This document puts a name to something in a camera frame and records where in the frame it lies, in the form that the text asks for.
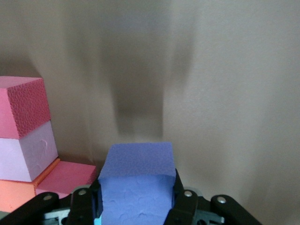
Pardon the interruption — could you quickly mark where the purple foam cube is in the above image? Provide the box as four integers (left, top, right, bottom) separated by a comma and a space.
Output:
97, 142, 177, 225

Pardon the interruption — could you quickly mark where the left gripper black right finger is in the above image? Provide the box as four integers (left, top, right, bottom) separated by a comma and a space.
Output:
165, 168, 260, 225

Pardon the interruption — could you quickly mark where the red foam cube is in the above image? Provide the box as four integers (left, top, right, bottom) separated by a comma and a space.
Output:
0, 76, 52, 139
35, 161, 97, 196

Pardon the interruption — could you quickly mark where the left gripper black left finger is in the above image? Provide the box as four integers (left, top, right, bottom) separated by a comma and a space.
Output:
0, 178, 104, 225

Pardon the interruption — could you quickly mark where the paper table cover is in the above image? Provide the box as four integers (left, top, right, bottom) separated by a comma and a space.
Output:
0, 0, 300, 225

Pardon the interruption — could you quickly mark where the pink foam cube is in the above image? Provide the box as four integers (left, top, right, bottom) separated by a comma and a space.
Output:
0, 121, 59, 183

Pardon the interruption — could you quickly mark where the orange foam cube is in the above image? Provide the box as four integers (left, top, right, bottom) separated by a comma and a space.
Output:
0, 158, 61, 213

